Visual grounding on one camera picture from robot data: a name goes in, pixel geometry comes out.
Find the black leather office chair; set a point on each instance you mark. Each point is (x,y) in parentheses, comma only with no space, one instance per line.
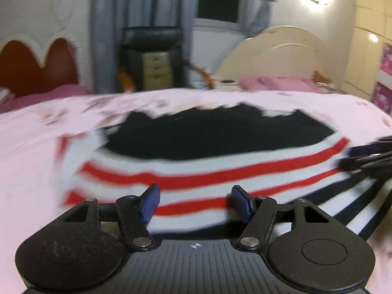
(153,58)

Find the wall lamp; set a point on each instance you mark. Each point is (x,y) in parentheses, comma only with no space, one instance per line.
(318,0)

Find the pink patterned wall panel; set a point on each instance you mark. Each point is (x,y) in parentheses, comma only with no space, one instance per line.
(382,79)

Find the pink pillow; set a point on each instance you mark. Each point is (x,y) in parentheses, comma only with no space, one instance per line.
(275,83)

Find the tied grey curtain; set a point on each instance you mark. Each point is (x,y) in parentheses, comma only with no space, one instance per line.
(257,3)

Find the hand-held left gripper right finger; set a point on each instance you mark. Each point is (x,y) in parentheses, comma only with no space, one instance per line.
(242,203)

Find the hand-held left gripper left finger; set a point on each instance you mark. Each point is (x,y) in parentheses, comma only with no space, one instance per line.
(151,202)

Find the orange patterned pillow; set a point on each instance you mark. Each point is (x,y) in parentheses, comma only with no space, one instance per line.
(323,78)

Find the purple bed sheet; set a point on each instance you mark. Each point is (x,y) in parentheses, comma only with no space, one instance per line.
(55,95)

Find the red heart-shaped headboard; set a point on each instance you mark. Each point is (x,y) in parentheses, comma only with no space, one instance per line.
(46,70)

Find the striped pillow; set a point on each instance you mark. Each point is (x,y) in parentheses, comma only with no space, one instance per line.
(4,94)

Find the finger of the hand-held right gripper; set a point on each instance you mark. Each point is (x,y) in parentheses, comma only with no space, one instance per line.
(366,150)
(364,162)

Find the pink floral bed sheet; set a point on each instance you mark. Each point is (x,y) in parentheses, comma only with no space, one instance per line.
(30,159)

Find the striped knit sweater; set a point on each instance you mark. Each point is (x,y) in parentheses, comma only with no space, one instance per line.
(214,134)

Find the cream round headboard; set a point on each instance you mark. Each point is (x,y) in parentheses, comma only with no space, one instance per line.
(275,55)

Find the white nightstand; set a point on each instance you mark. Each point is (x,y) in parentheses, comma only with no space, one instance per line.
(220,84)

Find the wide grey curtain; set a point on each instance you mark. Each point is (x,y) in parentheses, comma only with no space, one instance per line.
(137,3)

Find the cream wardrobe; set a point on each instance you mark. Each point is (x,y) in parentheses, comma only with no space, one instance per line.
(364,52)

